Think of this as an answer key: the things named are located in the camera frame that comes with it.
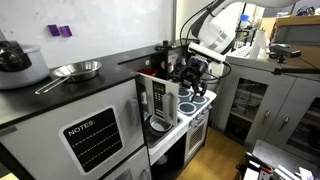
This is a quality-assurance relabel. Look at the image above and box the black pot lid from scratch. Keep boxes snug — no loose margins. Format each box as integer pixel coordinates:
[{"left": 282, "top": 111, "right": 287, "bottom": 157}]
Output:
[{"left": 153, "top": 39, "right": 178, "bottom": 52}]

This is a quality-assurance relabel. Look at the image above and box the black white toy kitchen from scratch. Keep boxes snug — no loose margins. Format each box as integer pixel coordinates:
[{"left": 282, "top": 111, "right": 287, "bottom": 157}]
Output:
[{"left": 0, "top": 38, "right": 218, "bottom": 180}]

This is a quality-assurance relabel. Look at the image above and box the grey metal bowl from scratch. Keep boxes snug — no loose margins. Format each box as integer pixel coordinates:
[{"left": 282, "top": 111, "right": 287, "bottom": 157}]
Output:
[{"left": 148, "top": 114, "right": 174, "bottom": 133}]

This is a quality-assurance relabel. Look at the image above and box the white paper towel roll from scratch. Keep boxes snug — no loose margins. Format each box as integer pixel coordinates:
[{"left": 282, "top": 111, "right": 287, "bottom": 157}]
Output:
[{"left": 249, "top": 29, "right": 268, "bottom": 60}]

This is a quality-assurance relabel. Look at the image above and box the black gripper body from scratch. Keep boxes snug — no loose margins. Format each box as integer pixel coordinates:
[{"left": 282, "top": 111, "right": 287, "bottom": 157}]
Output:
[{"left": 181, "top": 55, "right": 210, "bottom": 87}]

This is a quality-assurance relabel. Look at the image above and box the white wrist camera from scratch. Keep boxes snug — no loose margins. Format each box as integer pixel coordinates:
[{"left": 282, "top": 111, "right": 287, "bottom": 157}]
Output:
[{"left": 187, "top": 42, "right": 228, "bottom": 64}]

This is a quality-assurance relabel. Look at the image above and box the purple block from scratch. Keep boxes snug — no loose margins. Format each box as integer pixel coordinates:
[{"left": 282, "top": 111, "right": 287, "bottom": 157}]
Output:
[
  {"left": 59, "top": 25, "right": 73, "bottom": 38},
  {"left": 47, "top": 24, "right": 61, "bottom": 37}
]

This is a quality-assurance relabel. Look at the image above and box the steel frying pan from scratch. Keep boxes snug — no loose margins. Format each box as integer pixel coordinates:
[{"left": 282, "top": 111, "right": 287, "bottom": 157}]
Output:
[{"left": 34, "top": 60, "right": 103, "bottom": 95}]

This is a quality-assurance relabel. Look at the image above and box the white toy oven door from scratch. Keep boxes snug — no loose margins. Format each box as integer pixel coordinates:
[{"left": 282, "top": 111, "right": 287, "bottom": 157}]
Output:
[{"left": 184, "top": 113, "right": 211, "bottom": 162}]

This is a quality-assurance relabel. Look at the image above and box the toy microwave oven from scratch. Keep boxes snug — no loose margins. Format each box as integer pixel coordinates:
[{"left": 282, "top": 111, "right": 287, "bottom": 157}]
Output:
[{"left": 138, "top": 72, "right": 180, "bottom": 127}]

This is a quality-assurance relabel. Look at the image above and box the wooden framed box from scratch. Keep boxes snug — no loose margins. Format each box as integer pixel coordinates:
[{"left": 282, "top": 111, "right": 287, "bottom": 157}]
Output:
[{"left": 269, "top": 14, "right": 320, "bottom": 68}]

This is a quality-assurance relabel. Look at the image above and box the black camera on tripod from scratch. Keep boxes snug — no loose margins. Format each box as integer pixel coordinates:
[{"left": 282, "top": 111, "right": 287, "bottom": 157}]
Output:
[{"left": 268, "top": 43, "right": 320, "bottom": 76}]

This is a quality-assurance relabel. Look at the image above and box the red plastic bowl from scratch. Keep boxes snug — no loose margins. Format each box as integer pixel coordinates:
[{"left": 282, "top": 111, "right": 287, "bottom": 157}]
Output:
[{"left": 137, "top": 68, "right": 158, "bottom": 78}]

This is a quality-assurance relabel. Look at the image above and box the grey glass door cabinet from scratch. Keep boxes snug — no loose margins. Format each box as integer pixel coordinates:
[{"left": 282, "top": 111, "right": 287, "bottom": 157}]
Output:
[{"left": 211, "top": 54, "right": 320, "bottom": 164}]

